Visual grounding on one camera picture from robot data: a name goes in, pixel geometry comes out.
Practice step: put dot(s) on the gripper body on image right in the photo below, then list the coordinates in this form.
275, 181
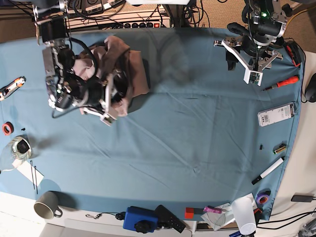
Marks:
254, 58

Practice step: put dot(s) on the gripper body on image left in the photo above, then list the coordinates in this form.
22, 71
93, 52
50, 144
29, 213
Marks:
100, 97

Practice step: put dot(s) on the pink T-shirt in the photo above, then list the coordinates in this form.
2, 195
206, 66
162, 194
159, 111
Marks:
114, 56

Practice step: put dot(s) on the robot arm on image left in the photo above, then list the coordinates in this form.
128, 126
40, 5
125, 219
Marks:
70, 66

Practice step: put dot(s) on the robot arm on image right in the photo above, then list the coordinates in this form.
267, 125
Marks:
265, 22

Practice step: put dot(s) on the orange black clamp tool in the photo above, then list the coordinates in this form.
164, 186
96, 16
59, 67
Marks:
292, 49

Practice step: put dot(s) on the black computer mouse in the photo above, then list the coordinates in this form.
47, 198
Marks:
310, 91

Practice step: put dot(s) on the blue table cloth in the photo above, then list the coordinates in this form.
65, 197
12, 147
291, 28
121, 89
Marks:
194, 140

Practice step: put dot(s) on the black power strip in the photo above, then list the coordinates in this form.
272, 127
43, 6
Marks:
149, 24

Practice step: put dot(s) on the green gold battery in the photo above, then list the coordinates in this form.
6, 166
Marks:
281, 148

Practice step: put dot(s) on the orange white utility knife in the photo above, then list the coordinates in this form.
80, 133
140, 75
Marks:
7, 90

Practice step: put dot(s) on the red tape roll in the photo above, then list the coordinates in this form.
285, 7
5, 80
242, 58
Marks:
7, 128

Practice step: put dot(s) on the clear glass bowl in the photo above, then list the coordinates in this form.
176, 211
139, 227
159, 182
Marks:
15, 153

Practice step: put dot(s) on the black white marker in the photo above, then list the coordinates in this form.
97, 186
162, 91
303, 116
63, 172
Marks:
275, 165

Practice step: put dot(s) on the white paper card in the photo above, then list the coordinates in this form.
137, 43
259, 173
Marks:
25, 169

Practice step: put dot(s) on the grey ceramic mug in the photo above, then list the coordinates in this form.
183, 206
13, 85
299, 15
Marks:
47, 207

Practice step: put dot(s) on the blue box with knob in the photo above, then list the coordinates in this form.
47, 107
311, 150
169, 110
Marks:
140, 220

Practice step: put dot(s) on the purple tape roll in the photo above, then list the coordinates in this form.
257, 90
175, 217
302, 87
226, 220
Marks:
263, 196

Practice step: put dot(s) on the black remote control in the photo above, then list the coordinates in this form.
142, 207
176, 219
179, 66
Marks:
168, 219

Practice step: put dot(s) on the red black block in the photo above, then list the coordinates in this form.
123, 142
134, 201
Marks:
191, 212

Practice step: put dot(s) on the white plastic cup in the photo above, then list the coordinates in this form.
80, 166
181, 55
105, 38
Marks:
242, 209

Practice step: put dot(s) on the pink purple tube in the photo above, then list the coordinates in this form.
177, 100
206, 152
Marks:
213, 209

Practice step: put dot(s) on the orange handled screwdriver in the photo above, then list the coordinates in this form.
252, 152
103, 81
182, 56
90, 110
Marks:
291, 80

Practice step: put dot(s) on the black cable tie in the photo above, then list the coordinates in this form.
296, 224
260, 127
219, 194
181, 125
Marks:
34, 177

